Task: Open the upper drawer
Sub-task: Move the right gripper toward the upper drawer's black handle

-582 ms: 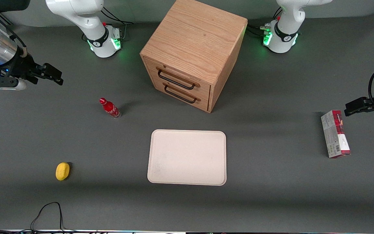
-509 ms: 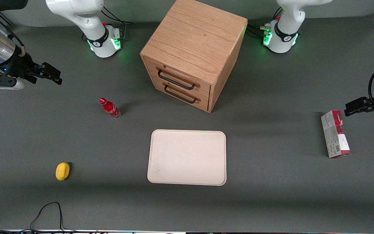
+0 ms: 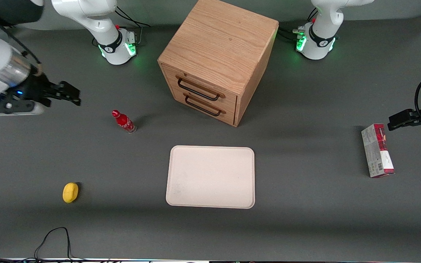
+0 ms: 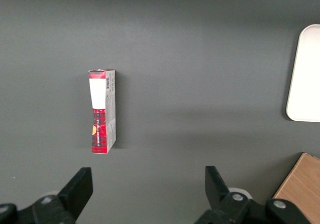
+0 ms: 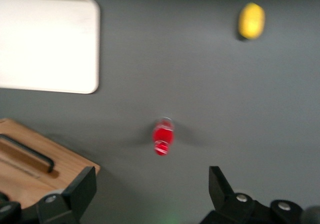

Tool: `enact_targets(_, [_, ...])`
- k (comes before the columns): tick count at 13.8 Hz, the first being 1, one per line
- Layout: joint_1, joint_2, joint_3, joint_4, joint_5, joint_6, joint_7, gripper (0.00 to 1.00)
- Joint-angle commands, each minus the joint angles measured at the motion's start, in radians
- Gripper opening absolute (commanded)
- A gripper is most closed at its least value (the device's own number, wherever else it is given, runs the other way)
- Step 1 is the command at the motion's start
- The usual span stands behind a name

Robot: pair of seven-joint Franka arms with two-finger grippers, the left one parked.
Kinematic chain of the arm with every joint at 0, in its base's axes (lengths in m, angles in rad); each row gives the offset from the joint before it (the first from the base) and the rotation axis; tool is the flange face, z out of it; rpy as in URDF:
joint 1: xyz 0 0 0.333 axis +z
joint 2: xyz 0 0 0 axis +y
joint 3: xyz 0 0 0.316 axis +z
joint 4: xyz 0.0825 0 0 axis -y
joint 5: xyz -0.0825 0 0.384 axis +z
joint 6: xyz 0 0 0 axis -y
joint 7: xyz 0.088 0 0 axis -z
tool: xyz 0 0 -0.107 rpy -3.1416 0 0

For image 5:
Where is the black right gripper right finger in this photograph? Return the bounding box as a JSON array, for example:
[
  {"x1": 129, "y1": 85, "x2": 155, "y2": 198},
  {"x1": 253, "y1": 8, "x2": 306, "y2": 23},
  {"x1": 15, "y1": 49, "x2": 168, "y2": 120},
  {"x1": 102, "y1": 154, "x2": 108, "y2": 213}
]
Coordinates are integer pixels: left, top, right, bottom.
[{"x1": 199, "y1": 165, "x2": 320, "y2": 224}]

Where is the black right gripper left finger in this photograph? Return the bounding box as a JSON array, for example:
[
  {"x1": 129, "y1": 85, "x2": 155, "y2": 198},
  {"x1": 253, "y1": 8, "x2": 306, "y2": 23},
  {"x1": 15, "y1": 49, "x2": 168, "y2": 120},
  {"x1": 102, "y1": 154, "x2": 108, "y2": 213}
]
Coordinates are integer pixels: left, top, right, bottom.
[{"x1": 0, "y1": 166, "x2": 98, "y2": 224}]

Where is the wooden drawer cabinet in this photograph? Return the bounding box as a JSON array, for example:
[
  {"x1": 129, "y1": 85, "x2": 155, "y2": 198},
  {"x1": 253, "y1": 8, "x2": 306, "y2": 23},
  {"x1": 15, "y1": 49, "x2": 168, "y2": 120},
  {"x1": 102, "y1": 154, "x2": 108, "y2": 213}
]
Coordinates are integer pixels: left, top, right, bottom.
[{"x1": 0, "y1": 118, "x2": 102, "y2": 209}]

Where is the red soda can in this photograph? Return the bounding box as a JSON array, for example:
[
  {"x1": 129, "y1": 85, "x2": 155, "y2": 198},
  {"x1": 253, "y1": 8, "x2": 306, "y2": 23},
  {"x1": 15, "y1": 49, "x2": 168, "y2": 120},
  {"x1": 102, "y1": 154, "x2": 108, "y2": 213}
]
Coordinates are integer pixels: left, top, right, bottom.
[{"x1": 151, "y1": 117, "x2": 176, "y2": 157}]

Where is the white rectangular tray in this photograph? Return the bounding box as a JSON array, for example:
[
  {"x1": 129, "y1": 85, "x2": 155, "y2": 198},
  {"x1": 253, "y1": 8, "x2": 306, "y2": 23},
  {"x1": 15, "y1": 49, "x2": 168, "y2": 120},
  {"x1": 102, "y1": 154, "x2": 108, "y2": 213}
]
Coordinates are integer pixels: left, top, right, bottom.
[{"x1": 0, "y1": 0, "x2": 101, "y2": 94}]

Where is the yellow lemon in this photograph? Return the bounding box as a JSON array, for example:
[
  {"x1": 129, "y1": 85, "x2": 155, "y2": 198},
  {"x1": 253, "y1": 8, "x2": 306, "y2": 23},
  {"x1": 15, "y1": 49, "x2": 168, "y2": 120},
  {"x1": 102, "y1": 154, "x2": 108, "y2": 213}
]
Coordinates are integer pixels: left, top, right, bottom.
[{"x1": 237, "y1": 2, "x2": 266, "y2": 41}]

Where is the black drawer handle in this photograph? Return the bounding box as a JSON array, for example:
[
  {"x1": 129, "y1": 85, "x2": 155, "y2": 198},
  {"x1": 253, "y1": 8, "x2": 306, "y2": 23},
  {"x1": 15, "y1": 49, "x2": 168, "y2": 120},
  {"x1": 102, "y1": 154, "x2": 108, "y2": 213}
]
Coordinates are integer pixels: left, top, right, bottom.
[{"x1": 0, "y1": 133, "x2": 55, "y2": 173}]

